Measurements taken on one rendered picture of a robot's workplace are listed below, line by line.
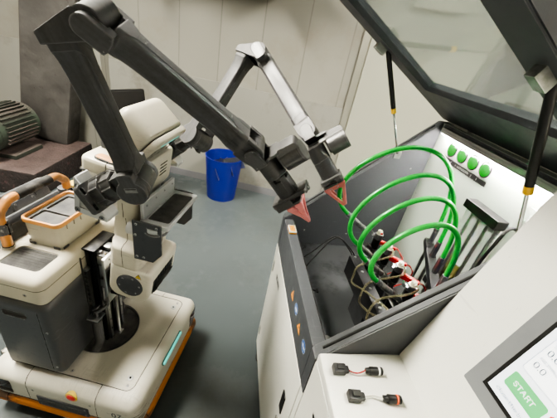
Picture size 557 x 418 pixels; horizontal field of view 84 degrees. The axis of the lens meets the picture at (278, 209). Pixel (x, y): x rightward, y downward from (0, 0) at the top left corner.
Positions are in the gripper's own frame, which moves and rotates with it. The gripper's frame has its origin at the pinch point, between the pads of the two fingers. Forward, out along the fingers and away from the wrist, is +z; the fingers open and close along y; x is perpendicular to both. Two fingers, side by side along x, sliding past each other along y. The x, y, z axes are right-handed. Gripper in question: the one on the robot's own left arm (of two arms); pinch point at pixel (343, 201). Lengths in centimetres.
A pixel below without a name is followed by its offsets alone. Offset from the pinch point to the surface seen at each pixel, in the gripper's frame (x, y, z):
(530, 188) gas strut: -35.8, -29.7, 6.3
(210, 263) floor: 124, 109, 27
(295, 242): 25.3, 14.5, 10.3
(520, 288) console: -25.4, -37.4, 20.6
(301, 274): 23.8, -2.7, 16.1
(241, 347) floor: 98, 49, 66
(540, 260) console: -30, -37, 17
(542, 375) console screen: -20, -48, 29
